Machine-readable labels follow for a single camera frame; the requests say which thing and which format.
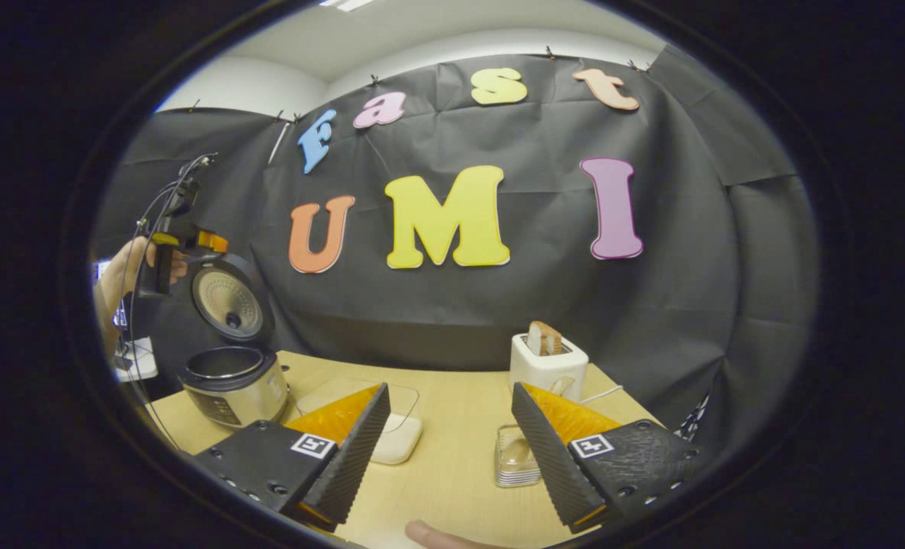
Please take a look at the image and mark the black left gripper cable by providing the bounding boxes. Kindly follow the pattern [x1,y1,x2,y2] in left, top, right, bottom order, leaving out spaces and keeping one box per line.
[120,152,217,451]

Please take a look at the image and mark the silver black rice cooker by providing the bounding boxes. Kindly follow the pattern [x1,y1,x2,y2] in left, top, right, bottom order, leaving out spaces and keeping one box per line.
[178,254,291,429]

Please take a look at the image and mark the computer monitor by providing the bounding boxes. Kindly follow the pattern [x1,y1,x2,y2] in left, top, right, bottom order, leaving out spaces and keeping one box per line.
[94,259,129,329]

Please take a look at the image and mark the white rice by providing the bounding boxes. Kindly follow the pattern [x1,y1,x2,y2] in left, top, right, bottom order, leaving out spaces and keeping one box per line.
[368,414,424,466]

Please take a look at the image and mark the black backdrop cloth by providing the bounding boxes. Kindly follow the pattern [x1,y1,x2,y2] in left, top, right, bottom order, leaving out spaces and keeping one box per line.
[90,46,819,458]

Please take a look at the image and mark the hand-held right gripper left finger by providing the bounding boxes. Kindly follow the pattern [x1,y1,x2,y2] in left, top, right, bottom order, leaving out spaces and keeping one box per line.
[193,383,392,533]

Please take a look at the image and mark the white side table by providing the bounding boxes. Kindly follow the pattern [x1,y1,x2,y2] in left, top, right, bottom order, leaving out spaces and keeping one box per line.
[114,337,159,382]

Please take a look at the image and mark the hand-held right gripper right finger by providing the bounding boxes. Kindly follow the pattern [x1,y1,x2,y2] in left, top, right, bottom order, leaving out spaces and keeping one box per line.
[511,381,701,535]

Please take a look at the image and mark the clear plastic container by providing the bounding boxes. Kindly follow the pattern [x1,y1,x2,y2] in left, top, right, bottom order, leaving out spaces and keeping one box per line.
[296,377,424,466]

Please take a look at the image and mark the wooden spoon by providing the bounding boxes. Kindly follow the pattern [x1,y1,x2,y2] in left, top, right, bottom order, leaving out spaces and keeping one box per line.
[507,376,576,470]

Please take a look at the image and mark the white toaster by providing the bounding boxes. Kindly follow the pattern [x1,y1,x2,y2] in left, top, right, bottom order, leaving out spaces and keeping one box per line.
[509,333,590,403]

